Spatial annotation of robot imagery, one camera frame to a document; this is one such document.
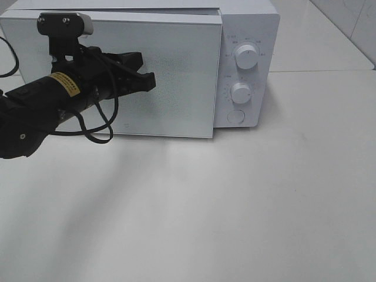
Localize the white microwave knob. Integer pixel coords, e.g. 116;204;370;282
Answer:
230;82;252;104
234;42;259;70

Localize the white microwave door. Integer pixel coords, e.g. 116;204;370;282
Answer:
1;10;222;157

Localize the black left camera cable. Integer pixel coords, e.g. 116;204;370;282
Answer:
0;36;136;145

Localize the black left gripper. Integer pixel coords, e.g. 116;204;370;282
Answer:
51;45;156;103

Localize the left silver wrist camera mount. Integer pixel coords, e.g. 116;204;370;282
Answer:
37;11;93;63

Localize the white microwave oven body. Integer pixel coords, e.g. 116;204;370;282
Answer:
1;1;280;138

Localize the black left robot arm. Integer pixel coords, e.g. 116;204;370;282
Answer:
1;45;156;159

